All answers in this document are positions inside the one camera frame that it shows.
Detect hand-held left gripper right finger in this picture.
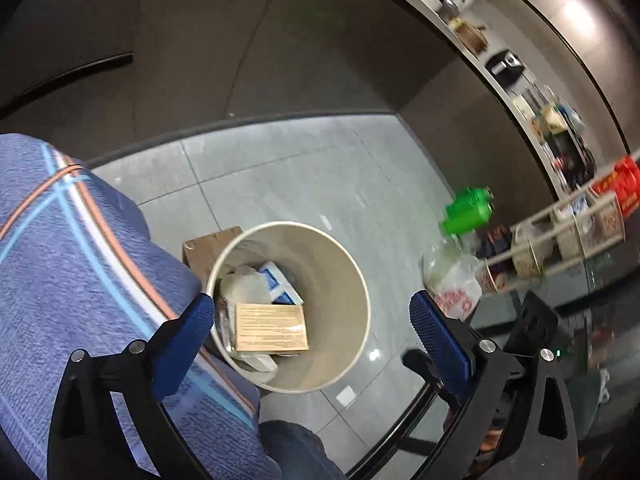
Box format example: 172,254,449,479
407,290,581,480

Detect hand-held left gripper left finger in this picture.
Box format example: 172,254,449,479
47,292,216,480

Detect clear plastic bag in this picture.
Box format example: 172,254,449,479
215,300,239,352

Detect tan printed card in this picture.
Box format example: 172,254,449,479
235,302,310,352

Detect beige round bin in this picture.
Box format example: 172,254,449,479
206,221,372,394

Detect blue white snack bag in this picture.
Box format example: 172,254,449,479
260,261,305,306

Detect red print plastic bag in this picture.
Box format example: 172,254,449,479
422,240,484,322

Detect glass table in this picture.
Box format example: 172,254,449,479
345,250,640,480

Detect wooden rack with cups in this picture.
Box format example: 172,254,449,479
482,192,629,294

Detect brown cardboard box on floor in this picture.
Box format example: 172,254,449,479
182,226,245,286

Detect green plastic bottle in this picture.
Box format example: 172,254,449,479
440,186,496,235

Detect blue plaid tablecloth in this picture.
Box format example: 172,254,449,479
0,132,282,480

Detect person's leg in jeans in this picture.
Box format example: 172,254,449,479
257,420,347,480

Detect red gift boxes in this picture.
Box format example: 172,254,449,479
592,156,640,211

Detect pile of food boxes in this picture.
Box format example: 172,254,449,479
512,85,599,186

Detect black air fryer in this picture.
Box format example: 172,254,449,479
485,49,526,90

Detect dark lower cabinets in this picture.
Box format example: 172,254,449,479
0,0,561,201

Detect copper pot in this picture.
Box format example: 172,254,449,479
447,17,489,54

